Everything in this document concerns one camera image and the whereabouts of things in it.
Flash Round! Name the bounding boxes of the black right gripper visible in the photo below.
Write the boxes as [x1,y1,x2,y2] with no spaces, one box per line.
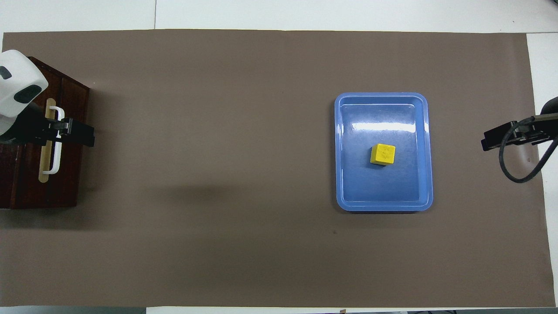
[481,114,558,151]

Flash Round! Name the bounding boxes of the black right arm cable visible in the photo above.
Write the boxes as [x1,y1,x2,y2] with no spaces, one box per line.
[499,113,558,184]

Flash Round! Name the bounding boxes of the brown paper table mat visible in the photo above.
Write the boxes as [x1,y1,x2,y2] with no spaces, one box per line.
[0,29,557,308]

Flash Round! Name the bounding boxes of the yellow cube block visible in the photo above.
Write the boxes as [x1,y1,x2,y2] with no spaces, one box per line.
[370,143,396,166]

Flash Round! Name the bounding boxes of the blue plastic tray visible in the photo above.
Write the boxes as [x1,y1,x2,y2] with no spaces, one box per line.
[334,92,434,212]

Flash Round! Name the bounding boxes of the dark wooden cabinet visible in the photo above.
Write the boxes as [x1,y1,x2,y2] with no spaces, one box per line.
[0,57,90,210]

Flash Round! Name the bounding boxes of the wooden drawer with white handle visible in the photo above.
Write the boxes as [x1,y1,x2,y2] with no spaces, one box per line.
[12,61,90,209]

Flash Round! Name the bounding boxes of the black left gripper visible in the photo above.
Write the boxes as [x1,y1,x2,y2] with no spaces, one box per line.
[0,105,95,147]

